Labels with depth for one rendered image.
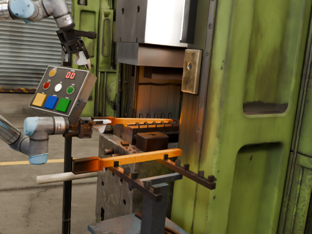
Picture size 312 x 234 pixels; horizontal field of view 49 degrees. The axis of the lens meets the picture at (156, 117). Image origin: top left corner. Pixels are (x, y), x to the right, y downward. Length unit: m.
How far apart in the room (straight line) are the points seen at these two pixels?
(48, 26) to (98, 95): 3.56
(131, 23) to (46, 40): 7.85
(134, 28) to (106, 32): 4.73
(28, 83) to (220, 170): 8.31
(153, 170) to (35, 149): 0.49
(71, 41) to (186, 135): 0.64
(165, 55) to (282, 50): 0.50
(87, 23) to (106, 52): 0.60
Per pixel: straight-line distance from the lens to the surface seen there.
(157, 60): 1.54
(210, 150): 1.33
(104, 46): 6.25
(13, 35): 9.30
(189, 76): 1.37
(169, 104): 1.93
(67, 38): 1.58
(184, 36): 1.40
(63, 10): 1.57
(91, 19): 6.38
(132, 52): 1.54
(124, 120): 1.57
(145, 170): 1.45
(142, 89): 1.82
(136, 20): 1.52
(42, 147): 1.45
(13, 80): 9.37
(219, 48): 1.29
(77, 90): 1.92
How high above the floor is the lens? 1.34
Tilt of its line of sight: 11 degrees down
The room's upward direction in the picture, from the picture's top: 5 degrees clockwise
